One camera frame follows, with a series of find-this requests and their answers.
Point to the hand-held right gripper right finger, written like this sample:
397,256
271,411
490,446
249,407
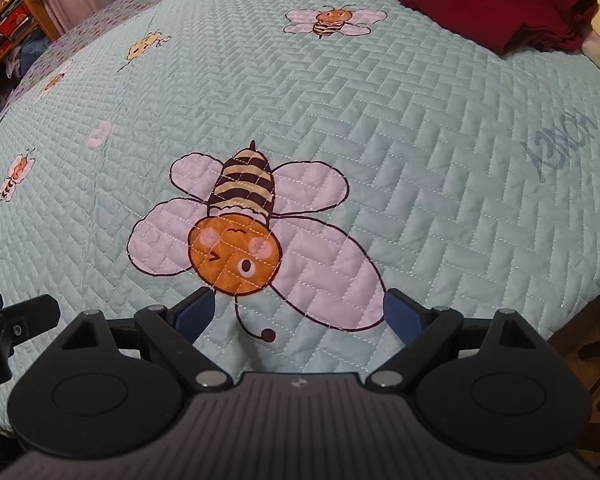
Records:
405,312

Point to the bee print quilted bedspread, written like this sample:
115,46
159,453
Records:
380,135

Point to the wooden bookshelf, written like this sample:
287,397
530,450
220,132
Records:
5,15

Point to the blue plastic bag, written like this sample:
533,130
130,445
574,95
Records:
32,52

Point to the dark red folded garment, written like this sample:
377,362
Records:
500,5

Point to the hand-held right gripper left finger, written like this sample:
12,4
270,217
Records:
195,312

